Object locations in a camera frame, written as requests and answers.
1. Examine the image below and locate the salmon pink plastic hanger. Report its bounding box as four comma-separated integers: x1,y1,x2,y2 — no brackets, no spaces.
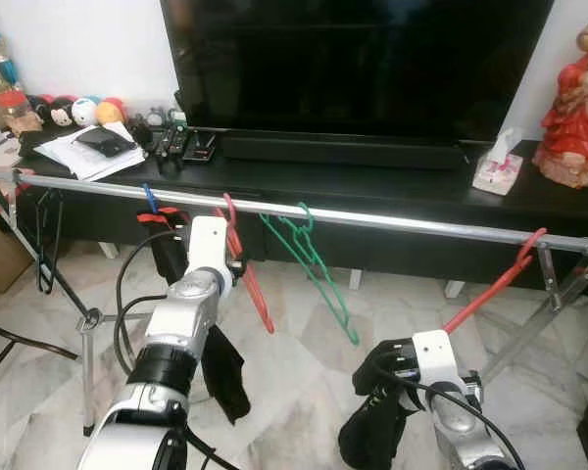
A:
220,193,275,336

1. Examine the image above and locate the black wire hanger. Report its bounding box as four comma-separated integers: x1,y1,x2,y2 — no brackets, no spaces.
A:
34,186,68,295

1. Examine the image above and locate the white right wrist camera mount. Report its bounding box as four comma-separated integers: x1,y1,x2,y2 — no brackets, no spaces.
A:
412,330,462,388

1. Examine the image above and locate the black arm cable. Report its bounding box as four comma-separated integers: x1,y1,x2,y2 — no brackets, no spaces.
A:
113,227,241,470
392,367,520,470

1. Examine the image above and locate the green plastic hanger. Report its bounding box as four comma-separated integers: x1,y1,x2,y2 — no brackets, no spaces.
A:
258,203,362,346

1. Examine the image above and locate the red plastic hanger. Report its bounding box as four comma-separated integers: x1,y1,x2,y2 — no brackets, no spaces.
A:
443,227,548,336

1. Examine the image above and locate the black soundbar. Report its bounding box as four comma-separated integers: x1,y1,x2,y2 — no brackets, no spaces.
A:
220,130,468,172

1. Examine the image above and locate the black Mickey plush toy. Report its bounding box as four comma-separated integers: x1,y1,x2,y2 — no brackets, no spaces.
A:
34,95,74,128

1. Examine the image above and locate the black pouch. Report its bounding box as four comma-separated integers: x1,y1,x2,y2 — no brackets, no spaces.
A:
73,127,138,158

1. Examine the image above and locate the blue plastic hanger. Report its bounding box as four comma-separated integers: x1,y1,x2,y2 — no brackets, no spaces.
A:
142,183,160,214

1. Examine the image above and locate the white blue duck plush toy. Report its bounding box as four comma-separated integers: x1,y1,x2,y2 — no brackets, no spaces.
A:
71,96,101,128

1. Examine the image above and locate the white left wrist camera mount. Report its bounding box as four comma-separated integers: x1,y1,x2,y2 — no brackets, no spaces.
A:
186,216,231,280

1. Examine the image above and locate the yellow red bear plush toy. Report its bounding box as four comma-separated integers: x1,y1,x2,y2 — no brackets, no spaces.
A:
96,96,128,126

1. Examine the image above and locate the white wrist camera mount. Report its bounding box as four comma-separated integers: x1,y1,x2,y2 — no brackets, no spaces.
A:
186,216,231,280
412,330,462,388

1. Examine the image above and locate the silver metal clothes rack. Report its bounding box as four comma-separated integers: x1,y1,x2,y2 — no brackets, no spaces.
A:
0,164,588,437

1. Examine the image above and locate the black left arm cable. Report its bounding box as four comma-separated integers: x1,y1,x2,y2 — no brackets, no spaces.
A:
113,227,241,470

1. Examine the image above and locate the black flat television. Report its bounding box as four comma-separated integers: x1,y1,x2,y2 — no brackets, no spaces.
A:
160,0,555,143

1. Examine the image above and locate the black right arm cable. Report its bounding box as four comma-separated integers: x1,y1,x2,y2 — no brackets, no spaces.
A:
392,367,520,470

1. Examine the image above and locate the black shirt with small print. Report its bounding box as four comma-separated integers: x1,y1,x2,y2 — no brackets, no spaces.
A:
338,340,422,470

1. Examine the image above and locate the red robed figurine statue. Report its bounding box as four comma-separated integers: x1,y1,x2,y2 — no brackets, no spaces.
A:
534,20,588,189

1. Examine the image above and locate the black TV cabinet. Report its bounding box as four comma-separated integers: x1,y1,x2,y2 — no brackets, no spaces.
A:
0,127,588,295

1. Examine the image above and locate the pink white tissue box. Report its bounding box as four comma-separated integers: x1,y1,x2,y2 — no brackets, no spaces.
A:
472,127,525,197

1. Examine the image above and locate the white paper stack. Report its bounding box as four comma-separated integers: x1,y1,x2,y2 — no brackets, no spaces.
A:
34,122,148,182

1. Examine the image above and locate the black shirt with red collar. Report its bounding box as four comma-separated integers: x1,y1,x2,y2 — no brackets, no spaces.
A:
137,208,253,424

